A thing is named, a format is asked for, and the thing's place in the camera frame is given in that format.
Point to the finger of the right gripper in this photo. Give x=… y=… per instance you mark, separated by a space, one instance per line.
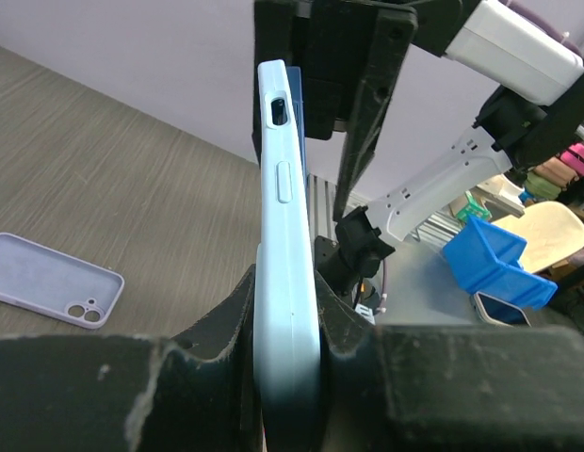
x=392 y=34
x=302 y=34

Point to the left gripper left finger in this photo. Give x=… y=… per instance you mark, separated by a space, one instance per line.
x=191 y=392

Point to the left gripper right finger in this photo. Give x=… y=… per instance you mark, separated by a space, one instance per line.
x=414 y=388

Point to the phone with beige case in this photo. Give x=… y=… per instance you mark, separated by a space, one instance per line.
x=498 y=312

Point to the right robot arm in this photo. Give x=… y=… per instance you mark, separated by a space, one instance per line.
x=509 y=133

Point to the blue plastic bin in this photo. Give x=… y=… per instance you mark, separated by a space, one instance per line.
x=485 y=258

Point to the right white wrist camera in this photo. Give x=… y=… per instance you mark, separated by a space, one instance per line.
x=498 y=43

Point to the cream chair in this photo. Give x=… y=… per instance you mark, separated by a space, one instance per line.
x=552 y=231

